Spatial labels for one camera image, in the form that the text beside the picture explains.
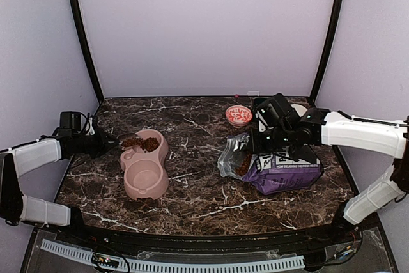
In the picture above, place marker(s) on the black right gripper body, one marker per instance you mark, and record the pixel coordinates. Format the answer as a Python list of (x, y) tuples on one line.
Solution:
[(278, 139)]

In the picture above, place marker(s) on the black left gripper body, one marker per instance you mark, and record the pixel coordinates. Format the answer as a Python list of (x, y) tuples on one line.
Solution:
[(96, 146)]

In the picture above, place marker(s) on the silver metal scoop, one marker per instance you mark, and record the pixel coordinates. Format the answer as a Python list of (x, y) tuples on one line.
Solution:
[(128, 140)]

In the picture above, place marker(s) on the purple pet food bag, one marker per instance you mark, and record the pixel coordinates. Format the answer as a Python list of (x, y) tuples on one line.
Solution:
[(269, 173)]

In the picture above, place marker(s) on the pink double pet bowl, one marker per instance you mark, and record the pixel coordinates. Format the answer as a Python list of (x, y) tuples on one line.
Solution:
[(144, 173)]

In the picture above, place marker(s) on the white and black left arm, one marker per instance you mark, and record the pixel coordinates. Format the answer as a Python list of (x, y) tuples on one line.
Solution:
[(77, 133)]

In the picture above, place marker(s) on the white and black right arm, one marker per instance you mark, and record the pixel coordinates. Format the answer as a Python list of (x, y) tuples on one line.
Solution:
[(280, 126)]

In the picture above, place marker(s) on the brown pet food kibble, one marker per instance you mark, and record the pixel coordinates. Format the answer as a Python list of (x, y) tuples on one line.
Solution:
[(148, 145)]

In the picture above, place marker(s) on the blue and white bowl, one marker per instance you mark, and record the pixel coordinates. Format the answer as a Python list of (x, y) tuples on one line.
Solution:
[(301, 110)]

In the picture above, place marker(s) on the red patterned white bowl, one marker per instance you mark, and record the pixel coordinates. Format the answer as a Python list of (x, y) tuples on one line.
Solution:
[(238, 115)]

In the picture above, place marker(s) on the dark green mug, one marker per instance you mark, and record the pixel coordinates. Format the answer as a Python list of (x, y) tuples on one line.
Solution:
[(259, 101)]

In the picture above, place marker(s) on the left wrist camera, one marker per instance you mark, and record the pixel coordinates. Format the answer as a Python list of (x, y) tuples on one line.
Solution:
[(91, 126)]

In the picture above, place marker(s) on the black front table rail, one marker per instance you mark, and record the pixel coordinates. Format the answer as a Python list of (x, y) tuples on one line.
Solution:
[(309, 240)]

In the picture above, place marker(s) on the white slotted cable duct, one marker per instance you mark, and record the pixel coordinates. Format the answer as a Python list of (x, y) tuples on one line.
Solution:
[(168, 262)]

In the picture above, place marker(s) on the black left frame post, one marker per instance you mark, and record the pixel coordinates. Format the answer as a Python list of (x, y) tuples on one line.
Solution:
[(85, 49)]

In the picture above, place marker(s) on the black frame post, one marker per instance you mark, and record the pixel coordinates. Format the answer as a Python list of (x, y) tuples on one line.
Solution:
[(85, 49), (327, 47)]

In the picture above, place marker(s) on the black right frame post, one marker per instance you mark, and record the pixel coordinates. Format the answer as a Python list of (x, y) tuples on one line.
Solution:
[(327, 47)]

